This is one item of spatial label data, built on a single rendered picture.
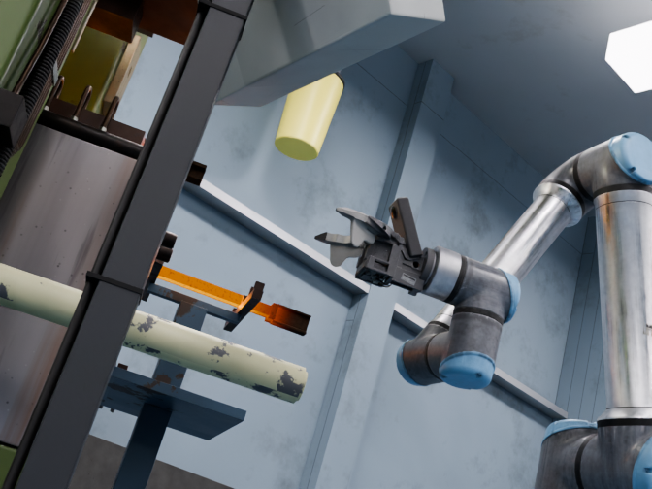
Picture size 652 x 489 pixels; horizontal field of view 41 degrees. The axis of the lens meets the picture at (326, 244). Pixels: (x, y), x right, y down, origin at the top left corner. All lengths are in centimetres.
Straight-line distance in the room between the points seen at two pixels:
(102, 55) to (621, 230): 109
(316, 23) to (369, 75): 641
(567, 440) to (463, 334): 43
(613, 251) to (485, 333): 39
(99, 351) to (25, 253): 51
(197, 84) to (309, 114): 516
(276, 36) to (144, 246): 32
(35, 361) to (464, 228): 688
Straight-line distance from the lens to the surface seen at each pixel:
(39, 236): 131
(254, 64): 106
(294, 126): 602
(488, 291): 156
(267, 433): 629
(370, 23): 91
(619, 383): 177
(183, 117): 90
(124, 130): 141
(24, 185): 134
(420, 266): 156
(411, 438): 733
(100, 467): 434
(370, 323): 674
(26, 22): 113
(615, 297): 179
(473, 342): 152
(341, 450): 654
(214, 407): 170
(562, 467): 185
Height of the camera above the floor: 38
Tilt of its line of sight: 22 degrees up
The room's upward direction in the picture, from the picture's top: 17 degrees clockwise
